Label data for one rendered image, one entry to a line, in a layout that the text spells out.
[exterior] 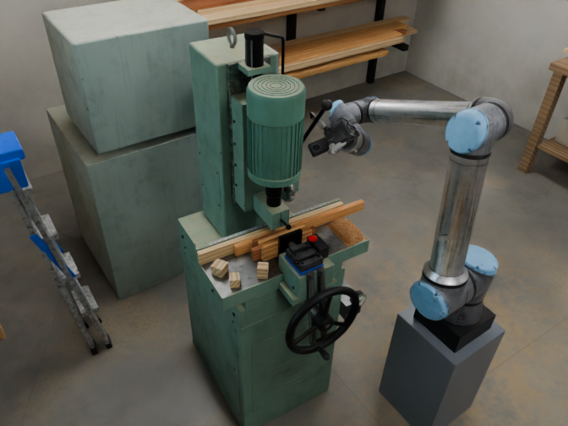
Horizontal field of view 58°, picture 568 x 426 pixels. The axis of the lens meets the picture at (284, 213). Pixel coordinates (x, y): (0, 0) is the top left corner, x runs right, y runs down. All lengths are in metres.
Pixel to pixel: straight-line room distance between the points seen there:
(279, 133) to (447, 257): 0.67
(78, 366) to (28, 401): 0.25
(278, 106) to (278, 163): 0.19
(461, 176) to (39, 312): 2.29
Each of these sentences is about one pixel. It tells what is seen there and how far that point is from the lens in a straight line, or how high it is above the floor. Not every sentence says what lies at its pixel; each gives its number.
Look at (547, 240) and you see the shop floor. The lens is 3.73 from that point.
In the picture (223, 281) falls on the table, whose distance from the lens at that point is 1.74.
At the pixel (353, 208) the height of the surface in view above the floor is 0.93.
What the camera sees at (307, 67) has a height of 0.54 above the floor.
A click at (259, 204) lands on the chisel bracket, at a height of 1.05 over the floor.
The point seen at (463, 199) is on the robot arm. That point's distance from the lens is 1.63.
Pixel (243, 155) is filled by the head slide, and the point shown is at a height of 1.24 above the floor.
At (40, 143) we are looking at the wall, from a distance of 4.00.
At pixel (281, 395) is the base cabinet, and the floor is 0.17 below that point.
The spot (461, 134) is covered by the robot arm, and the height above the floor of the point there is 1.44.
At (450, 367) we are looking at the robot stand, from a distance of 2.09.
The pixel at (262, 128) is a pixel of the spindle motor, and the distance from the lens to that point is 1.53.
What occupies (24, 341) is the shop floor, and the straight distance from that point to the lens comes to 2.96.
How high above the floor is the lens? 2.14
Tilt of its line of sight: 38 degrees down
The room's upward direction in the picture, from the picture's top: 2 degrees clockwise
